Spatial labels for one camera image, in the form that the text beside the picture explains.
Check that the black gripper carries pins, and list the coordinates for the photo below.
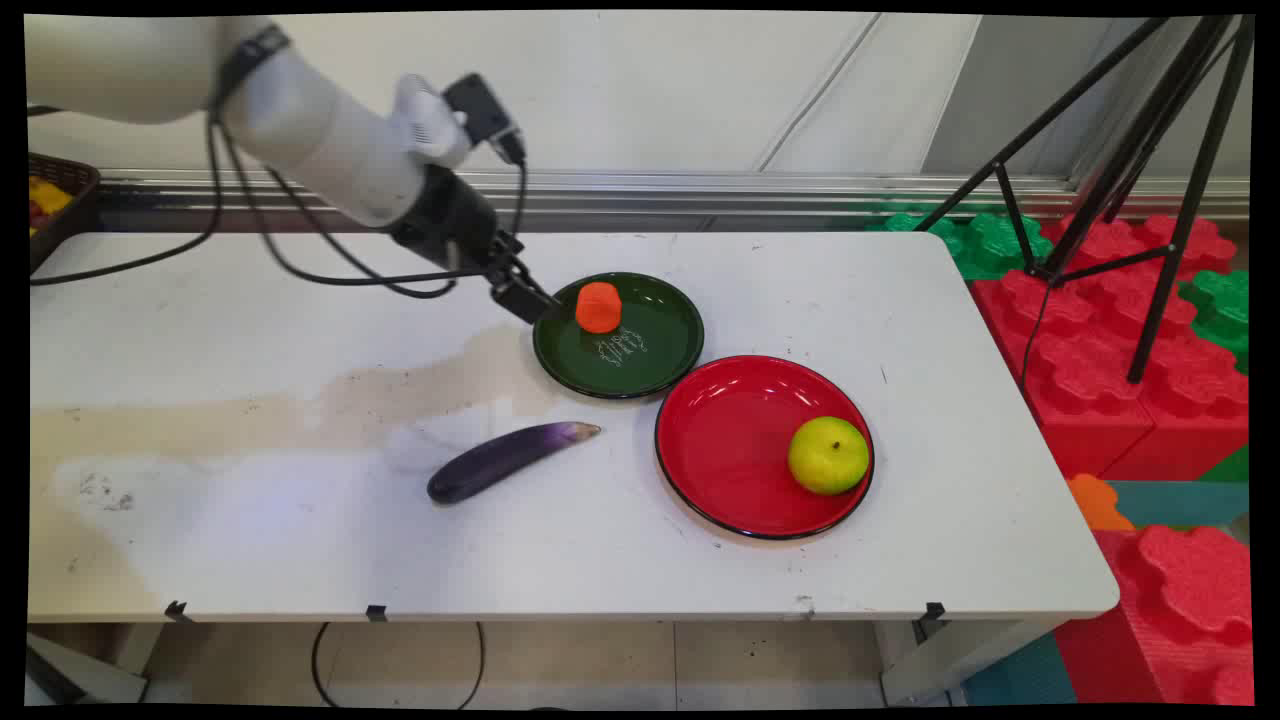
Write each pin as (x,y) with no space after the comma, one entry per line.
(448,220)

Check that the orange carrot chunk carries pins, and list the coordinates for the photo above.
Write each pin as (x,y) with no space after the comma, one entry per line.
(598,307)

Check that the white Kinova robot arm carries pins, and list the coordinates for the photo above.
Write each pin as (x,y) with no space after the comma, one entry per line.
(320,135)

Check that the dark green round plate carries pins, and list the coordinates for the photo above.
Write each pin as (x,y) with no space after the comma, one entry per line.
(625,345)

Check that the purple toy eggplant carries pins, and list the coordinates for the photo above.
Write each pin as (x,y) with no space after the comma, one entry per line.
(495,462)

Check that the red round plate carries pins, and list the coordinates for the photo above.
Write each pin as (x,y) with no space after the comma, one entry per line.
(730,440)

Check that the yellow-green toy apple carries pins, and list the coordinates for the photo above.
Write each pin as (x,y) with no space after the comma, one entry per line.
(828,455)

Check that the black table edge clip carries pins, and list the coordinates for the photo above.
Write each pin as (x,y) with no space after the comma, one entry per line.
(177,610)
(376,612)
(935,612)

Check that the dark woven basket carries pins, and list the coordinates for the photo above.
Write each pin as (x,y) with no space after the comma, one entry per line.
(70,215)

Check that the green foam block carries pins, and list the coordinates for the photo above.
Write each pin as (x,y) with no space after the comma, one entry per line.
(1222,310)
(975,245)

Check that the yellow toy in basket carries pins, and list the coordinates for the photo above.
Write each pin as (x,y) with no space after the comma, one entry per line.
(48,195)

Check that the red foam block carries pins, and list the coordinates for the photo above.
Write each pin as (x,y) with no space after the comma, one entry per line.
(1060,370)
(1200,410)
(1170,620)
(1120,240)

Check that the white table leg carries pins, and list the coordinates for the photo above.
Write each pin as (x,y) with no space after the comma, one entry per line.
(950,660)

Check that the orange foam block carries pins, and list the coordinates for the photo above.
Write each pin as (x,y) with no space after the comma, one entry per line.
(1098,503)

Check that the black tripod stand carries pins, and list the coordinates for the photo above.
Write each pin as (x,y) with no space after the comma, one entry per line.
(1150,150)

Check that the teal foam mat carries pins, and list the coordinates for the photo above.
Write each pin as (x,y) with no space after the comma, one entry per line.
(1185,503)

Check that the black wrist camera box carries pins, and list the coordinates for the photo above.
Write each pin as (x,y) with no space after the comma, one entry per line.
(482,112)

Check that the aluminium wall rail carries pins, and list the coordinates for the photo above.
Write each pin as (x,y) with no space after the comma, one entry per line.
(700,192)

